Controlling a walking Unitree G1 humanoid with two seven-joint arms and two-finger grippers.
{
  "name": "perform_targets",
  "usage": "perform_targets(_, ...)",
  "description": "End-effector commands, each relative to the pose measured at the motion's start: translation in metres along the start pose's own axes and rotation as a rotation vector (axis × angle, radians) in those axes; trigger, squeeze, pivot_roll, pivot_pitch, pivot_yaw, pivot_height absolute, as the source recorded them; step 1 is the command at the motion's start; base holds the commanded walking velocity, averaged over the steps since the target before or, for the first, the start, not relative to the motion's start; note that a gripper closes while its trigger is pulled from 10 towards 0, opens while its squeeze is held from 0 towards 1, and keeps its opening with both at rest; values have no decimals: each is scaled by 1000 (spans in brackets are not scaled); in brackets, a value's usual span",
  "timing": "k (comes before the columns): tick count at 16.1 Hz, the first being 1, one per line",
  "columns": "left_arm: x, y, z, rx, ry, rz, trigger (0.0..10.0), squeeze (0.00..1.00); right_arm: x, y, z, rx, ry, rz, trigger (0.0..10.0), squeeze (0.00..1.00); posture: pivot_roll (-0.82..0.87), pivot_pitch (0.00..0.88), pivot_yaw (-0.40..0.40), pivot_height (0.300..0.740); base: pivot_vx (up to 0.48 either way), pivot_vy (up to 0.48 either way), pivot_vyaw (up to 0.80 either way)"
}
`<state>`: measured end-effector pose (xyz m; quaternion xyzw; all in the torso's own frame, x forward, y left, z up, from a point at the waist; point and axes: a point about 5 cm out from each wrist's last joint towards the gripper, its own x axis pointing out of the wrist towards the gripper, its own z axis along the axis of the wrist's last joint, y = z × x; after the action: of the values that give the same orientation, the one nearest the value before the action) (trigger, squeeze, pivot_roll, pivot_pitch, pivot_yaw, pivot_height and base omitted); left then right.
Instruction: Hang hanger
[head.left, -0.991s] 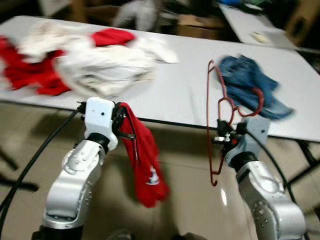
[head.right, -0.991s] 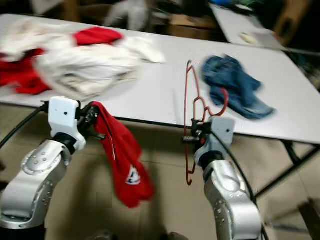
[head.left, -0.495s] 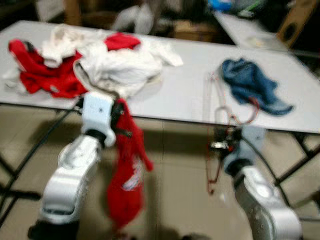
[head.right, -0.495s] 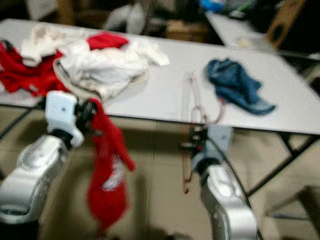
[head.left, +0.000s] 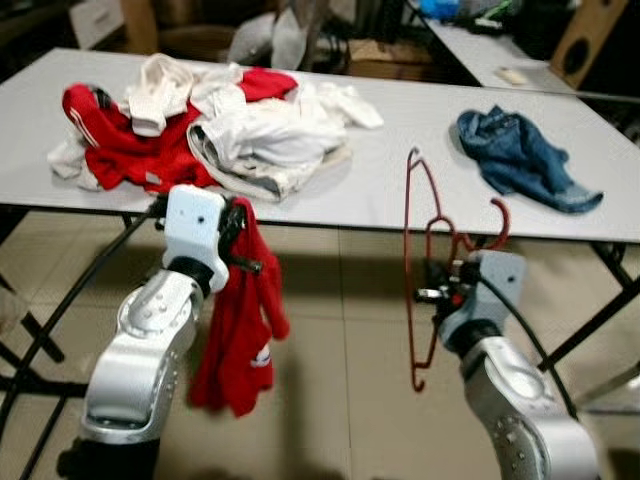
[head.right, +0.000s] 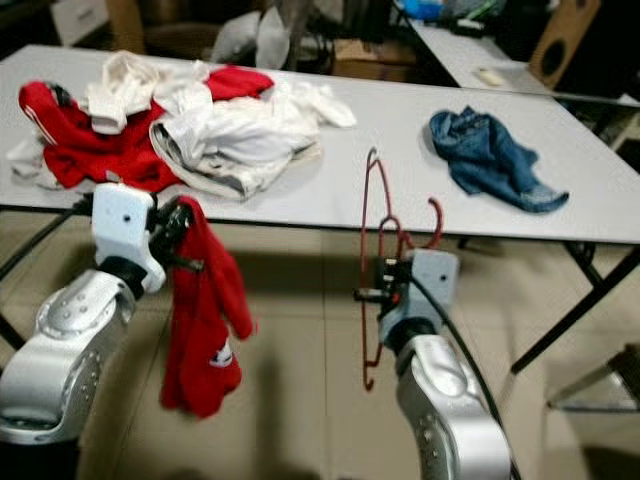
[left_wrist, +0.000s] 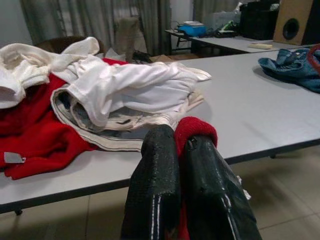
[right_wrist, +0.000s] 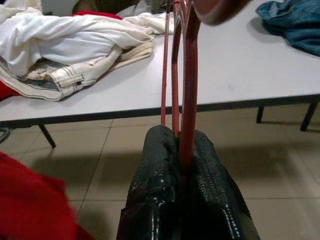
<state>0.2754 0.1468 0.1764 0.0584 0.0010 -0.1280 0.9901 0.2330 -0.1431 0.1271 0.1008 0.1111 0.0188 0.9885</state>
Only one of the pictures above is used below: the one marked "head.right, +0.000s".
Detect wooden speaker box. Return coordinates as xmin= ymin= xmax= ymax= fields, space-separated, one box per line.
xmin=528 ymin=0 xmax=601 ymax=89

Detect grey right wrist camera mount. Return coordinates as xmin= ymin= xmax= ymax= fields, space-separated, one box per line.
xmin=380 ymin=248 xmax=461 ymax=346

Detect white plastic bags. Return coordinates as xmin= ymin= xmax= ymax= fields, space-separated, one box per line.
xmin=212 ymin=8 xmax=291 ymax=69

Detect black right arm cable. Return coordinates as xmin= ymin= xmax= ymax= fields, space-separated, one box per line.
xmin=406 ymin=275 xmax=523 ymax=480

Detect white crumpled shirt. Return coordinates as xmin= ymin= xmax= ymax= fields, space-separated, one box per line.
xmin=260 ymin=80 xmax=358 ymax=129

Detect brown cardboard box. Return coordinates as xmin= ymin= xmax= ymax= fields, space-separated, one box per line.
xmin=332 ymin=38 xmax=426 ymax=81

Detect cream crumpled jacket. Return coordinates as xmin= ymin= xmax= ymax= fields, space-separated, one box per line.
xmin=150 ymin=90 xmax=326 ymax=201

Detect blue denim garment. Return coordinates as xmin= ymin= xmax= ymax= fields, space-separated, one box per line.
xmin=428 ymin=105 xmax=571 ymax=214

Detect red jacket with white stripes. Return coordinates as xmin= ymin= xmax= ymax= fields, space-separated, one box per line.
xmin=18 ymin=65 xmax=276 ymax=193

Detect long grey table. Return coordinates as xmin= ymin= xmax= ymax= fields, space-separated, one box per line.
xmin=400 ymin=15 xmax=640 ymax=106

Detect grey folding table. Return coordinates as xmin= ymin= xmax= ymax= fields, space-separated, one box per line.
xmin=0 ymin=45 xmax=640 ymax=376

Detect small white crumpled cloth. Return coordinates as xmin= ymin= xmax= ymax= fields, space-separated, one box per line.
xmin=5 ymin=135 xmax=61 ymax=191

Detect red plastic clothes hanger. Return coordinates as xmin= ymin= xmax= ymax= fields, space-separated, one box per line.
xmin=357 ymin=147 xmax=447 ymax=391

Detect cream hooded garment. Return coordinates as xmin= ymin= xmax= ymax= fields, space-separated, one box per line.
xmin=85 ymin=50 xmax=161 ymax=136

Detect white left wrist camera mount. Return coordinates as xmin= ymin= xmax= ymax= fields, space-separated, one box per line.
xmin=90 ymin=183 xmax=166 ymax=293

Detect red garment with white logo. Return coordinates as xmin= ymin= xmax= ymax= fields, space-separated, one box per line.
xmin=160 ymin=195 xmax=256 ymax=419

